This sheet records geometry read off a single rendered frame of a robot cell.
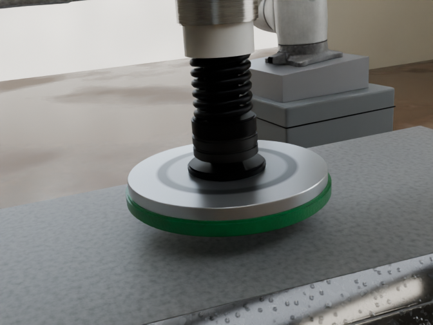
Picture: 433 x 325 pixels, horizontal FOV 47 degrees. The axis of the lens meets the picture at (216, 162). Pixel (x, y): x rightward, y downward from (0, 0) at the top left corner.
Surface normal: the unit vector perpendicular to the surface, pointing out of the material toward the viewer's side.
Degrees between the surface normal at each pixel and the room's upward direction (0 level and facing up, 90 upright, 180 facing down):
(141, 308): 0
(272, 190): 0
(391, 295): 45
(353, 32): 90
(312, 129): 90
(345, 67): 90
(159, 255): 0
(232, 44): 90
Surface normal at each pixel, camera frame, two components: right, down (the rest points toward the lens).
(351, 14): 0.44, 0.26
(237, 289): -0.07, -0.95
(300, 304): 0.17, -0.47
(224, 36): 0.15, 0.31
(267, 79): -0.90, 0.20
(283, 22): -0.79, 0.31
